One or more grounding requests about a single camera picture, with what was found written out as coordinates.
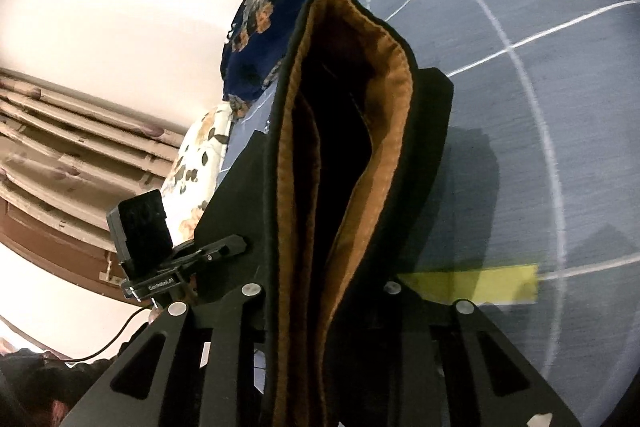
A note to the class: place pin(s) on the black pants with brown lining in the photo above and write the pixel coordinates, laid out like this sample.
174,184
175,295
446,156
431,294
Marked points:
430,157

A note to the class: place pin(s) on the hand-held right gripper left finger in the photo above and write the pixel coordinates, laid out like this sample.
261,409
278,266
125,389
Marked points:
235,317

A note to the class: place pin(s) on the brown wooden frame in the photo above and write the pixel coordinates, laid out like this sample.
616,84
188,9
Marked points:
50,242

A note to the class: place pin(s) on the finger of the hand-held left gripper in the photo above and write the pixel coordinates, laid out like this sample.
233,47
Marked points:
220,249

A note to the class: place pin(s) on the person's dark clothing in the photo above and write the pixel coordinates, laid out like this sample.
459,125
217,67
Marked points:
50,382

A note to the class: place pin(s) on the yellow paper strip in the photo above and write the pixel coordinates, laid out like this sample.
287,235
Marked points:
490,282

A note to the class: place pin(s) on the white floral pillow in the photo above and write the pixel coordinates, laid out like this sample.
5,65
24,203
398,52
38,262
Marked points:
200,157

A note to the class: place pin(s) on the beige patterned curtain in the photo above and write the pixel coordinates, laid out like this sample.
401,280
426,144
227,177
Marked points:
60,142

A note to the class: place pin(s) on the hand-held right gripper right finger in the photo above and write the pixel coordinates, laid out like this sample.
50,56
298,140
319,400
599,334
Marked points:
410,312

